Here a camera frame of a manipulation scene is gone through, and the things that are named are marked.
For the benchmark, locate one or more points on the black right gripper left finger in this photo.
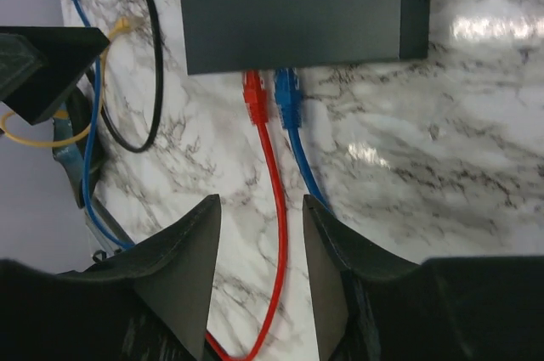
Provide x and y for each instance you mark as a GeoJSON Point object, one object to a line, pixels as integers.
{"type": "Point", "coordinates": [150, 302]}

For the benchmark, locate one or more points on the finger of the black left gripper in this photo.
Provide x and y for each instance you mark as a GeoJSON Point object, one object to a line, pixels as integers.
{"type": "Point", "coordinates": [40, 66]}

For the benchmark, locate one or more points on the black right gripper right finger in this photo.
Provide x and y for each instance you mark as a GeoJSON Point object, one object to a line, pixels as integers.
{"type": "Point", "coordinates": [370, 304]}

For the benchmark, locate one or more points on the black network switch box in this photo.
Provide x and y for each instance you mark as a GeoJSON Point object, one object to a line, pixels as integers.
{"type": "Point", "coordinates": [241, 35]}

